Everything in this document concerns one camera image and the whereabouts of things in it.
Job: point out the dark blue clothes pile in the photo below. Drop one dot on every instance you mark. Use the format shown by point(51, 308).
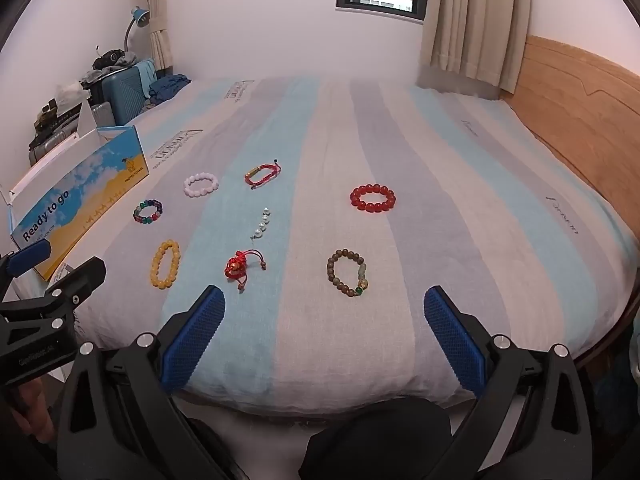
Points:
point(167, 87)

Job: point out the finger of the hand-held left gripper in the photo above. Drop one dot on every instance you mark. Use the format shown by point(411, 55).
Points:
point(85, 272)
point(30, 255)

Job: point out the teal suitcase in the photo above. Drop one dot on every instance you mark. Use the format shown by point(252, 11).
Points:
point(125, 97)

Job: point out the striped bed sheet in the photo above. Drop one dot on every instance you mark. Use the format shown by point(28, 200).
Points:
point(310, 135)

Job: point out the white plastic bag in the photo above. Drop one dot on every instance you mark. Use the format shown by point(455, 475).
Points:
point(67, 92)

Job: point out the black camera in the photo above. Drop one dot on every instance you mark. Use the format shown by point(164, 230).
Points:
point(112, 57)

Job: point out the wooden headboard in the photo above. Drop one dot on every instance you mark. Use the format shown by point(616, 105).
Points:
point(575, 125)

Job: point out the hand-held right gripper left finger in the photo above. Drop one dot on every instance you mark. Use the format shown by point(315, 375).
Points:
point(192, 340)

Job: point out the beach print cardboard box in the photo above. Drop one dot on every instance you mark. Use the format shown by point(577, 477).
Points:
point(75, 195)

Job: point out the wide beige curtain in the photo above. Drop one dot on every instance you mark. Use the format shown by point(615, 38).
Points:
point(475, 20)

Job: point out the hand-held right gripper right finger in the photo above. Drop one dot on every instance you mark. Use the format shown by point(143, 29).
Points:
point(455, 340)

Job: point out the grey suitcase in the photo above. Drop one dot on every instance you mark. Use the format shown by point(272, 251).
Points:
point(55, 140)

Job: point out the white pearl strand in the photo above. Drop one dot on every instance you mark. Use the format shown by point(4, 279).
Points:
point(258, 233)

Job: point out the narrow beige curtain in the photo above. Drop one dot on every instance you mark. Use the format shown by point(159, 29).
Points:
point(157, 10)

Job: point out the person's left hand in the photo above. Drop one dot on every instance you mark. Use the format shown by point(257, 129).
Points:
point(37, 410)

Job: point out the grey clothes pile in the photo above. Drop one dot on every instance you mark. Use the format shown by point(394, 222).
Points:
point(92, 76)

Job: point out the blue desk lamp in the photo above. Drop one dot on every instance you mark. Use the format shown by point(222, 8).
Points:
point(140, 15)

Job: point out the light blue cloth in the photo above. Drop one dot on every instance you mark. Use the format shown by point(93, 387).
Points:
point(146, 72)

